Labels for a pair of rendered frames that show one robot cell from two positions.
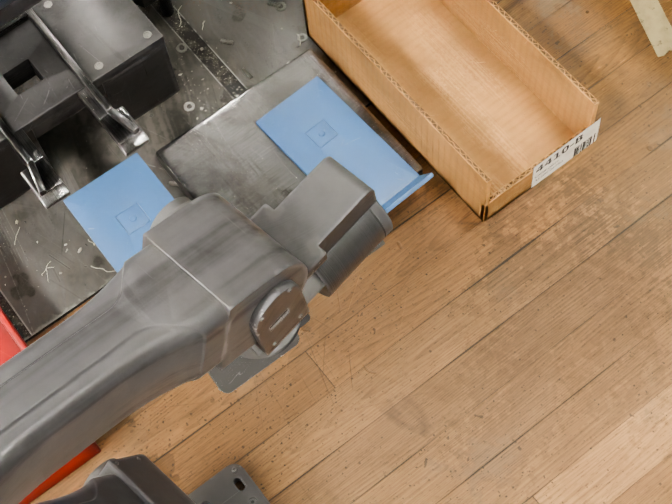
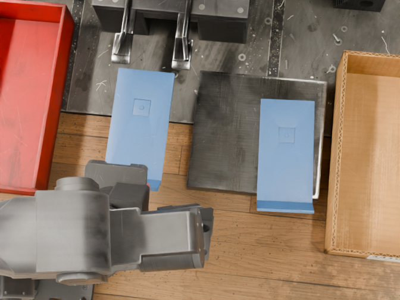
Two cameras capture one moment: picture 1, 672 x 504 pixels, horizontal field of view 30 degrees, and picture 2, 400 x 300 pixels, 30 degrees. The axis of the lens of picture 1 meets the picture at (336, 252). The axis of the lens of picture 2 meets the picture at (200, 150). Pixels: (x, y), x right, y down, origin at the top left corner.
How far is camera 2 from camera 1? 0.32 m
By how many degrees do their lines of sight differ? 18
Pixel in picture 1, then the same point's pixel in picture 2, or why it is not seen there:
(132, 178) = (160, 86)
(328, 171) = (183, 220)
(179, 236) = (53, 206)
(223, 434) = not seen: hidden behind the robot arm
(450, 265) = (285, 260)
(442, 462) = not seen: outside the picture
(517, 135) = (386, 224)
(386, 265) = (255, 230)
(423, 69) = (375, 144)
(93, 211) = (127, 86)
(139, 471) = not seen: hidden behind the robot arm
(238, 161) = (233, 112)
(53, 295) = (92, 99)
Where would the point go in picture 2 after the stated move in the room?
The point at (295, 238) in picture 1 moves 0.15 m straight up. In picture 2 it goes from (134, 240) to (108, 210)
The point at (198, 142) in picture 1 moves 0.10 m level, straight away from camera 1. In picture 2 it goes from (224, 83) to (256, 21)
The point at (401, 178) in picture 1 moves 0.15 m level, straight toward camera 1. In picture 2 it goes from (302, 196) to (220, 283)
